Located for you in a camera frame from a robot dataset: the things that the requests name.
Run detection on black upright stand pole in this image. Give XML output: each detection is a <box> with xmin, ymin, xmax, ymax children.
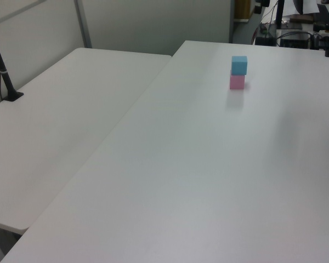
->
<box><xmin>275</xmin><ymin>0</ymin><xmax>285</xmax><ymax>30</ymax></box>

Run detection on blue foam cube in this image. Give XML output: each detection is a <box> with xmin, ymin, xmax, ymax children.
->
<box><xmin>231</xmin><ymin>55</ymin><xmax>248</xmax><ymax>76</ymax></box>

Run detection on grey narrow wall post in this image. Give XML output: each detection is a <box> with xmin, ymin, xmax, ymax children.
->
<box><xmin>229</xmin><ymin>0</ymin><xmax>236</xmax><ymax>44</ymax></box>

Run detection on grey partition frame post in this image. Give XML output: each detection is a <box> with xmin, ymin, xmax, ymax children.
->
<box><xmin>73</xmin><ymin>0</ymin><xmax>93</xmax><ymax>49</ymax></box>

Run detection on pink foam cube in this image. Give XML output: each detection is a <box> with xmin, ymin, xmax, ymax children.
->
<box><xmin>229</xmin><ymin>70</ymin><xmax>246</xmax><ymax>90</ymax></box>

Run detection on small black device with wires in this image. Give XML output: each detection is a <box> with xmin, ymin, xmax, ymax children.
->
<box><xmin>254</xmin><ymin>23</ymin><xmax>276</xmax><ymax>46</ymax></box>

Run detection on white side table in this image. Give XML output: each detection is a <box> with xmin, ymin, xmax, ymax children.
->
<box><xmin>0</xmin><ymin>47</ymin><xmax>173</xmax><ymax>231</ymax></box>

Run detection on black camera pole with base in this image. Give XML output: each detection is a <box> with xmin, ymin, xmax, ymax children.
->
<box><xmin>0</xmin><ymin>21</ymin><xmax>25</xmax><ymax>102</ymax></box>

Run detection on light wooden cabinet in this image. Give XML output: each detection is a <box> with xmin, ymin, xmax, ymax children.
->
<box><xmin>235</xmin><ymin>0</ymin><xmax>255</xmax><ymax>21</ymax></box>

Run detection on black electronics box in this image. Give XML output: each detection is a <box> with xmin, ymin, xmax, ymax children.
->
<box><xmin>279</xmin><ymin>31</ymin><xmax>313</xmax><ymax>49</ymax></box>

